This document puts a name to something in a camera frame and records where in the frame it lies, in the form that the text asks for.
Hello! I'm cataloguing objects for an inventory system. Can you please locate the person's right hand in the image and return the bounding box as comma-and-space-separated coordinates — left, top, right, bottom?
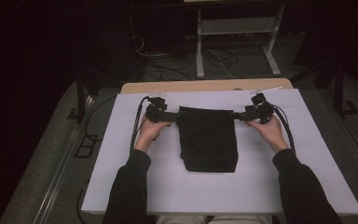
245, 115, 290, 154

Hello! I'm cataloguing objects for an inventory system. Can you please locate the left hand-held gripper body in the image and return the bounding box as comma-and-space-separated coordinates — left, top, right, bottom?
145, 91, 169, 123

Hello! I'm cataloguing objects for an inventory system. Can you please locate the white metal frame stand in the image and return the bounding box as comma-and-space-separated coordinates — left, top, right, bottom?
195, 4, 286, 78

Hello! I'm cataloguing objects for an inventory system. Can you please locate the black metal stand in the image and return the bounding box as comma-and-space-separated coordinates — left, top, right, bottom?
66, 71, 90, 124
292, 55, 358, 119

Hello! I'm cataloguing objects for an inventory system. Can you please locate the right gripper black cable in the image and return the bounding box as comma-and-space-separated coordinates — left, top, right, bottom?
271, 104, 296, 156

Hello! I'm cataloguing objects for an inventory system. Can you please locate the white floor cable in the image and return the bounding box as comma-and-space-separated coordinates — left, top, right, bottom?
208, 48, 235, 79

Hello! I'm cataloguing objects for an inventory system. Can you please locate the bundle of floor cables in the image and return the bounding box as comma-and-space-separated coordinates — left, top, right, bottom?
130, 34, 200, 82

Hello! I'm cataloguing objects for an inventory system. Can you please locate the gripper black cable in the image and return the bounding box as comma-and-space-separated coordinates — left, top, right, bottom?
130, 95, 152, 154
271, 104, 296, 156

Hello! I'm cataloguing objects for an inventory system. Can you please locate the person's left hand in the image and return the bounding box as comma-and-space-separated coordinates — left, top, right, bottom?
134, 115, 172, 153

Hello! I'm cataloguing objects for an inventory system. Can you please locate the metal floor rail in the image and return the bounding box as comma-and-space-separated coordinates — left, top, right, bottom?
302, 90, 358, 188
32, 96, 96, 224

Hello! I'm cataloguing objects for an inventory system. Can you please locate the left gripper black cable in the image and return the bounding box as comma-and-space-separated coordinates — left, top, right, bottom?
130, 95, 152, 154

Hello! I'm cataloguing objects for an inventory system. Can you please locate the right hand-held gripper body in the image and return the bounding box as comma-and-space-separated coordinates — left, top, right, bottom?
245, 86, 283, 125

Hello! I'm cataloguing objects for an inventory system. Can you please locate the wooden table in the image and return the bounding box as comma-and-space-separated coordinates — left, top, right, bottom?
119, 77, 294, 95

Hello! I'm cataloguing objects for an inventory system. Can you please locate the black floor cable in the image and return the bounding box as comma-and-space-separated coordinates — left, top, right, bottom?
76, 178, 91, 224
83, 94, 120, 138

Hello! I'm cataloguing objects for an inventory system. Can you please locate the black floor frame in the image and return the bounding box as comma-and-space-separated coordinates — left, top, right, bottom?
74, 133, 100, 159

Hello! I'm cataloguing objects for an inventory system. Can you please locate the black long-sleeve shirt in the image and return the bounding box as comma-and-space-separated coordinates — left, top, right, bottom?
176, 105, 239, 174

